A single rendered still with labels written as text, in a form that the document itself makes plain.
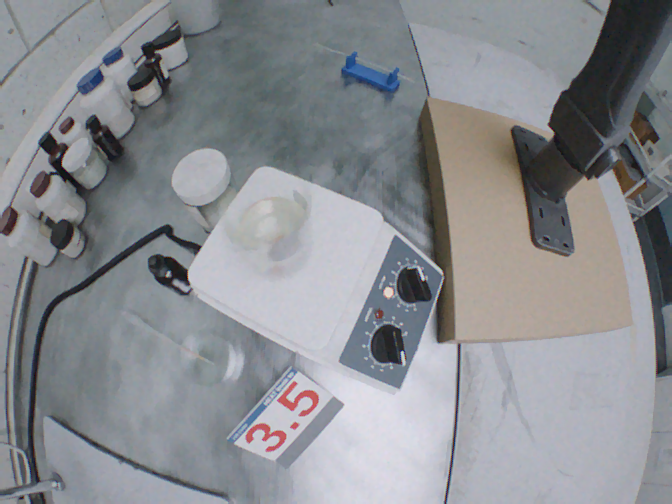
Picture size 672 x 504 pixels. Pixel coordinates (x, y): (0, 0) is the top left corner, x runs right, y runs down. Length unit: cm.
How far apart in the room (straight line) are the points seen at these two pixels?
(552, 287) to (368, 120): 33
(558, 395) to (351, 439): 26
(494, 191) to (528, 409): 26
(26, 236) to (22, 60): 32
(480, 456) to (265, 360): 25
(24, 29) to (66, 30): 11
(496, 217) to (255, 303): 26
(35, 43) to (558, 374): 95
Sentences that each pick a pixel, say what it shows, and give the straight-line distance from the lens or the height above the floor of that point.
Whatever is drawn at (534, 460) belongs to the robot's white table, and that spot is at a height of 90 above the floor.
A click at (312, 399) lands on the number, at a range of 27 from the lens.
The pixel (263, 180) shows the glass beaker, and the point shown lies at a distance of 18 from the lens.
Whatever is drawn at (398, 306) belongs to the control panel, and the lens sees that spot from 25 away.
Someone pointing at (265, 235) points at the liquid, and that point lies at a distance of 18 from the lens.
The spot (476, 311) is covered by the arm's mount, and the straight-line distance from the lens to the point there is 28.
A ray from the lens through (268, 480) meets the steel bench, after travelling 32.
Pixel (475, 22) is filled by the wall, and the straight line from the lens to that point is 177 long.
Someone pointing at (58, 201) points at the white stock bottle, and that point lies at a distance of 46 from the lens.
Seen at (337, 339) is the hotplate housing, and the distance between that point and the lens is 22.
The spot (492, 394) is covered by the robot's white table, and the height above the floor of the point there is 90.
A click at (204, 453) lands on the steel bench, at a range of 33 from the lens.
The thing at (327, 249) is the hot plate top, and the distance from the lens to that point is 21.
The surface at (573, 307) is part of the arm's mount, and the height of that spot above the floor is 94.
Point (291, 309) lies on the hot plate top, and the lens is 20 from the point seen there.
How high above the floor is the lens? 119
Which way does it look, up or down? 68 degrees down
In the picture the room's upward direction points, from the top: 7 degrees clockwise
